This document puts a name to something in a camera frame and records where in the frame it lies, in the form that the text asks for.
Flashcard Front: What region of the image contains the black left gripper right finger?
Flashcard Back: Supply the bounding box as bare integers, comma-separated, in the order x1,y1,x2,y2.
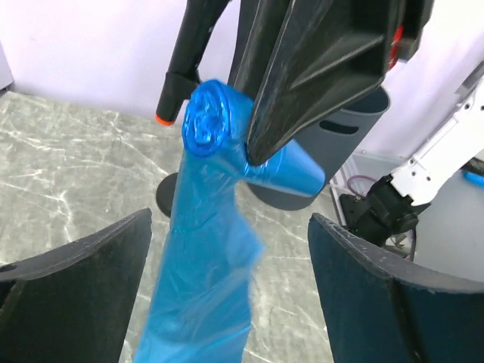
308,213,483,362

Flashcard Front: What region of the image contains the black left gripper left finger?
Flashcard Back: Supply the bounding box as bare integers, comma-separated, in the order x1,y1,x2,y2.
1,208,152,362

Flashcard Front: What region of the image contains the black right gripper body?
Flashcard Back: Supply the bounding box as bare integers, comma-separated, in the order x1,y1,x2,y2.
385,0,433,71

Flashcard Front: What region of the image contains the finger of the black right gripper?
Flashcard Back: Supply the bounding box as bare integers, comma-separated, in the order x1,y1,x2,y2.
247,1,393,166
228,0,290,100

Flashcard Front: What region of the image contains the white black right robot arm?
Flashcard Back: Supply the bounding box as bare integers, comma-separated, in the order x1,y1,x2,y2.
229,0,483,245

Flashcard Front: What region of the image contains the dark blue trash bin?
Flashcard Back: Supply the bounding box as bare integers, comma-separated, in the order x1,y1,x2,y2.
247,86,390,211

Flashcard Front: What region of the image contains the black microphone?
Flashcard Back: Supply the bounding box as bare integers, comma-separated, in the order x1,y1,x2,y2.
155,0,229,126

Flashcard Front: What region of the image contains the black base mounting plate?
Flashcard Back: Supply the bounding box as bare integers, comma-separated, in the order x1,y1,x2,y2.
339,194,369,227

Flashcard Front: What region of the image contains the black right mic stand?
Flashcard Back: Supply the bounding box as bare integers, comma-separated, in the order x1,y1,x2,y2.
155,172,178,218

